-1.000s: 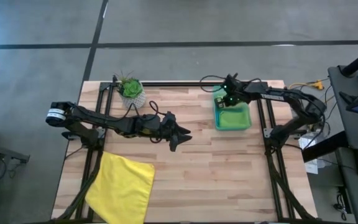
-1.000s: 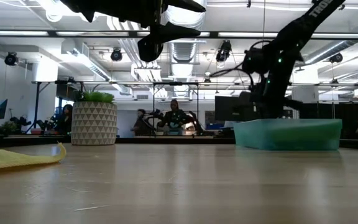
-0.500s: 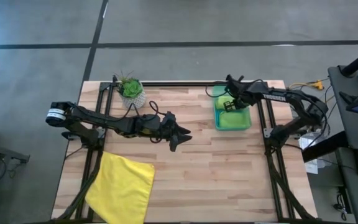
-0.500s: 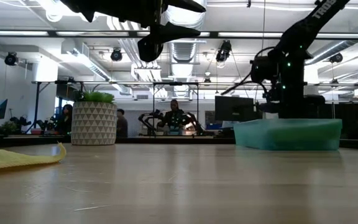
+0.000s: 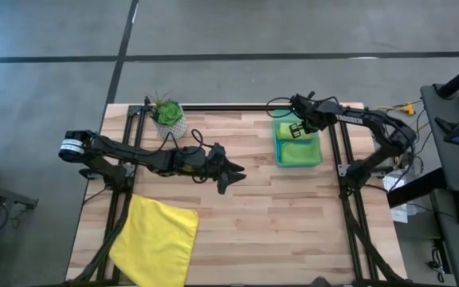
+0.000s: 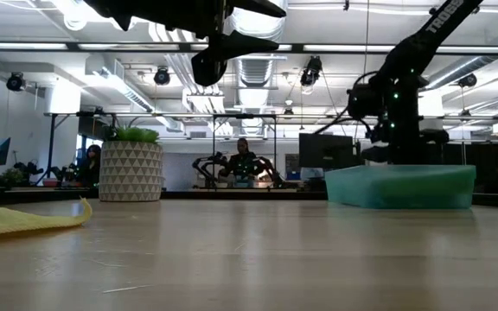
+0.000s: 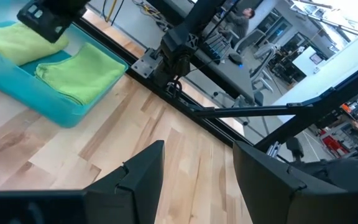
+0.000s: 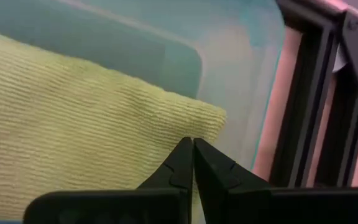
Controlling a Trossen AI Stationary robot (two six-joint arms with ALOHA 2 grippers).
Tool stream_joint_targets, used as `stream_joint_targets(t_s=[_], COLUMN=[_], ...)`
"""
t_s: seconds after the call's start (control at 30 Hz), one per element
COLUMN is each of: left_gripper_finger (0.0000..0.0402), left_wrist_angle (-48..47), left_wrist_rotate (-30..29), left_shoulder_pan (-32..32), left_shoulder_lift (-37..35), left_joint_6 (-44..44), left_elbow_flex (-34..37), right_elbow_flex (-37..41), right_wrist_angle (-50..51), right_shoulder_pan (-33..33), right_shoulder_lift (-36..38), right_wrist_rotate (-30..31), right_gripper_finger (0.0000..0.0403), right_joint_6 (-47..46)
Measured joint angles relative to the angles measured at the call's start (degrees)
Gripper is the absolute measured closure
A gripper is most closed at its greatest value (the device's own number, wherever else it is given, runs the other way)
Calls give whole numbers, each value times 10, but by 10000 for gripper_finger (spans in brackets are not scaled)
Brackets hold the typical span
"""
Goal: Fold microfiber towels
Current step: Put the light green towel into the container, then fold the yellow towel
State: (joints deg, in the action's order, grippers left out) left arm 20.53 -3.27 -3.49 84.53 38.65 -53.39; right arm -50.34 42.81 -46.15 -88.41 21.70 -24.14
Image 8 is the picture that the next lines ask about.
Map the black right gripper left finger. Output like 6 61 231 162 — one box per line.
135 136 195 224

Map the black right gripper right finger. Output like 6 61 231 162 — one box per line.
193 138 272 224

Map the lime green microfiber towel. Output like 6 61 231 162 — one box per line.
0 27 228 220

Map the translucent teal plastic bin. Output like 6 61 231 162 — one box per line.
0 0 286 170

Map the black aluminium rig frame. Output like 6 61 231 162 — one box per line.
268 0 358 189

